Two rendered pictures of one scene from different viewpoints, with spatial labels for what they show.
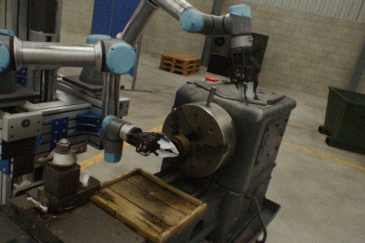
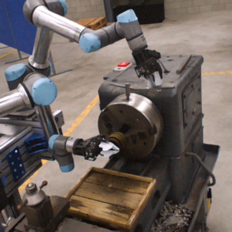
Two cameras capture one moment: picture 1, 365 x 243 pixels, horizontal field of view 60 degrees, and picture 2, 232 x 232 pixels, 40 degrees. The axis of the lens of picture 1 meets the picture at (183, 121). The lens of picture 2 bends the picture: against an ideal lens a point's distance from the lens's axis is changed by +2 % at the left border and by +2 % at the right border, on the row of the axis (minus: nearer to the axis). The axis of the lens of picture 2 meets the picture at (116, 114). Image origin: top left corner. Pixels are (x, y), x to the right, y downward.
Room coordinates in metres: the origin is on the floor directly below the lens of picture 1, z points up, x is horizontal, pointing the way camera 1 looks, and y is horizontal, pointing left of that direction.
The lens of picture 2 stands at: (-0.10, -0.02, 1.82)
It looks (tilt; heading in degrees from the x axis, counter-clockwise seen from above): 25 degrees down; 0
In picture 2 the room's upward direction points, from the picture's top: 9 degrees counter-clockwise
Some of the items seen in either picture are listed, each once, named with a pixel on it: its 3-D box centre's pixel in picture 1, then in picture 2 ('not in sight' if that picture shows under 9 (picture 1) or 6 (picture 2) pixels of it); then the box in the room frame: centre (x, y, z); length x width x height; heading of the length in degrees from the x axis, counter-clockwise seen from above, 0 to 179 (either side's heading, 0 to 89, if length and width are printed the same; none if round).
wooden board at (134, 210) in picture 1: (146, 201); (108, 194); (1.04, 0.07, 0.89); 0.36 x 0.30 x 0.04; 59
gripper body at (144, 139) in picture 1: (144, 140); (88, 147); (1.15, 0.14, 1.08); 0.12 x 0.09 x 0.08; 59
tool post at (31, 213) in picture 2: (63, 176); (39, 208); (0.80, 0.30, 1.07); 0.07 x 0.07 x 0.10; 59
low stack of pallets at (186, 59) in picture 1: (181, 63); (88, 29); (9.48, 0.43, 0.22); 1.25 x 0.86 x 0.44; 162
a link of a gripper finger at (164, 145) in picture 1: (166, 147); (107, 147); (1.10, 0.04, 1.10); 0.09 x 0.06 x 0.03; 59
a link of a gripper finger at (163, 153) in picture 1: (164, 154); (108, 153); (1.10, 0.04, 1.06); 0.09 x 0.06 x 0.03; 59
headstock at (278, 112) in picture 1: (232, 126); (154, 99); (1.65, -0.26, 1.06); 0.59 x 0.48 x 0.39; 149
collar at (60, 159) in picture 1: (62, 155); (33, 194); (0.80, 0.31, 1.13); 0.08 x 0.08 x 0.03
